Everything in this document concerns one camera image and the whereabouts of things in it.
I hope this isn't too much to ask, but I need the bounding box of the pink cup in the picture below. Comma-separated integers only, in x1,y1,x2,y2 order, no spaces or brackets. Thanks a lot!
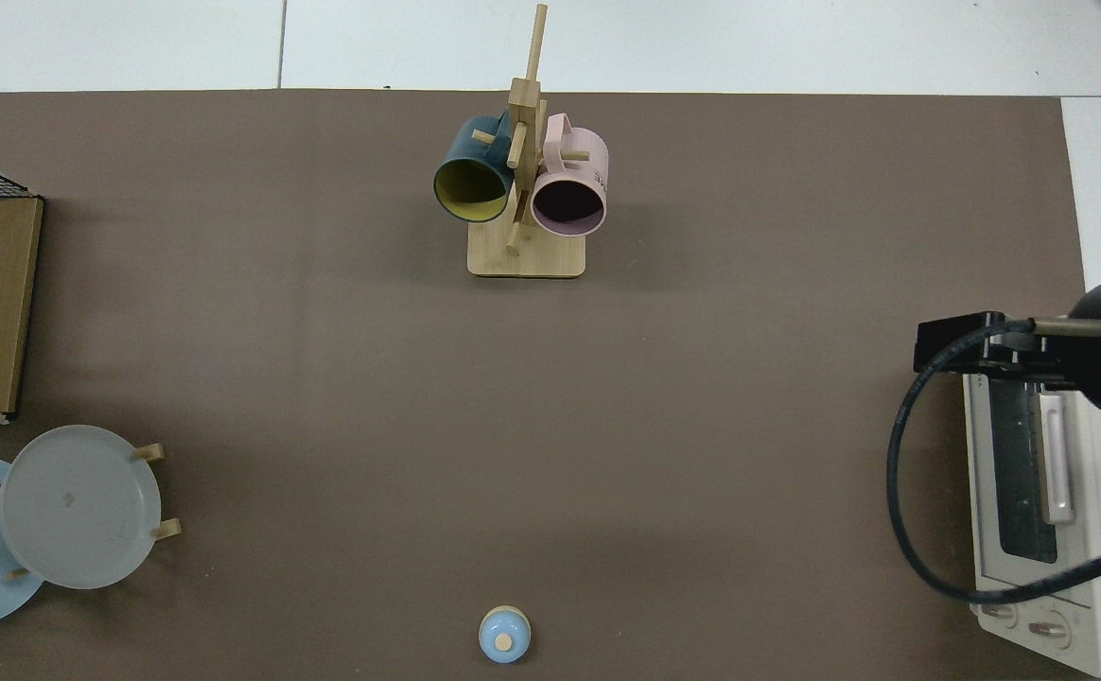
530,113,609,237

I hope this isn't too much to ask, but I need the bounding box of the wooden cup stand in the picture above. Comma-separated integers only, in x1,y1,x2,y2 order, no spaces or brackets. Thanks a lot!
467,3,587,279

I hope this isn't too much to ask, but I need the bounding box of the dark teal cup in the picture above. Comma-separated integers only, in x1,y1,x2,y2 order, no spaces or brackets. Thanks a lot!
433,112,516,224

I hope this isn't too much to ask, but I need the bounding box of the brown table cloth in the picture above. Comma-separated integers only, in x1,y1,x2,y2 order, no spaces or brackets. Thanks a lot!
0,90,1088,681

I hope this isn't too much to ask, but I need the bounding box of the wooden plate rack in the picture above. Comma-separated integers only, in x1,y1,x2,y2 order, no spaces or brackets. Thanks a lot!
0,443,183,580

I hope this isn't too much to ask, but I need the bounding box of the grey plate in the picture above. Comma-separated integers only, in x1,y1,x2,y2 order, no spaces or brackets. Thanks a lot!
0,425,162,590

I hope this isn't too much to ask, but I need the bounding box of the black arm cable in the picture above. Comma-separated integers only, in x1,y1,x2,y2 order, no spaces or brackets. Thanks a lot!
886,318,1101,604

